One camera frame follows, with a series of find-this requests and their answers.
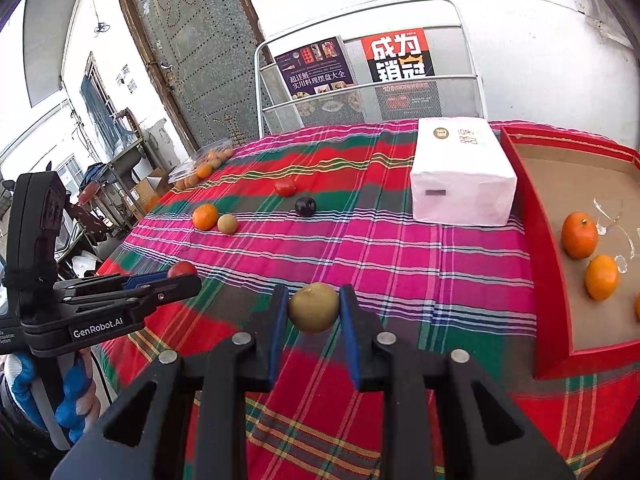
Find clear plastic scrap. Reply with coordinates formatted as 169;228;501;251
593;198;636;275

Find pile of small oranges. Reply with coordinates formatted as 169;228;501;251
172;148;235;191

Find white metal mesh rack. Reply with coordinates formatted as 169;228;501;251
254;0;488;137

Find studded metal door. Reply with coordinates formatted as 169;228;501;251
115;0;266;153

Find red cardboard tray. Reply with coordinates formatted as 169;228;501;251
500;125;640;380

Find person's left hand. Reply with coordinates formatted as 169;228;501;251
5;349;102;444

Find white tissue pack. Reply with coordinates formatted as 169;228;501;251
410;116;518;227

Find red and black book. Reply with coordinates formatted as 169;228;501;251
361;28;443;121

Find wall notices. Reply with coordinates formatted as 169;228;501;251
115;64;138;93

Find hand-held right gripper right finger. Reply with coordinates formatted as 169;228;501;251
339;284;576;480

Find plaid tablecloth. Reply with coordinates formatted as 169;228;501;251
95;120;640;480

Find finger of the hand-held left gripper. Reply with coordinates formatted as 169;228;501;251
54;270;173;297
61;274;203;322

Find cardboard box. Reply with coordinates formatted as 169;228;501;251
131;175;171;211

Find clear bag of fruit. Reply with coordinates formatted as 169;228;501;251
168;141;236;186

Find metal shelf with boxes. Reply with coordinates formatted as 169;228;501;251
107;110;151;221

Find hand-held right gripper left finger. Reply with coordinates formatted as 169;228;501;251
50;284;291;480

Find blue curtained window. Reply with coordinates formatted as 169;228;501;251
80;52;133;161

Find purple cookbook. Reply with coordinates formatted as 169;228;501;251
274;36;364;126

